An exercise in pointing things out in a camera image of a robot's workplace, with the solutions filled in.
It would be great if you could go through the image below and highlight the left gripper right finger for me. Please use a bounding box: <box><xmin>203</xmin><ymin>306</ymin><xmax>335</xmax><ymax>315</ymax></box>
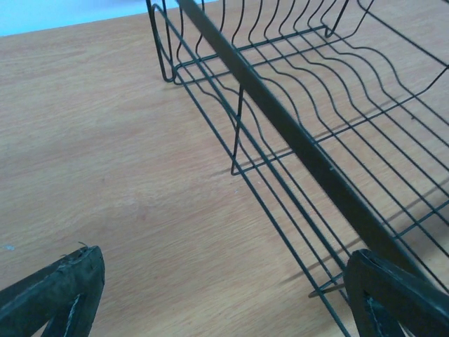
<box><xmin>344</xmin><ymin>249</ymin><xmax>448</xmax><ymax>336</ymax></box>

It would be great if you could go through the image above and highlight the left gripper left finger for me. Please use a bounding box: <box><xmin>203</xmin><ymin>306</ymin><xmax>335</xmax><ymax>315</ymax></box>
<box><xmin>1</xmin><ymin>246</ymin><xmax>105</xmax><ymax>336</ymax></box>

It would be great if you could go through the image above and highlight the black wire dish rack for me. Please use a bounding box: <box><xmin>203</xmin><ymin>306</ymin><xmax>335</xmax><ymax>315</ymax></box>
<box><xmin>147</xmin><ymin>1</ymin><xmax>448</xmax><ymax>336</ymax></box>

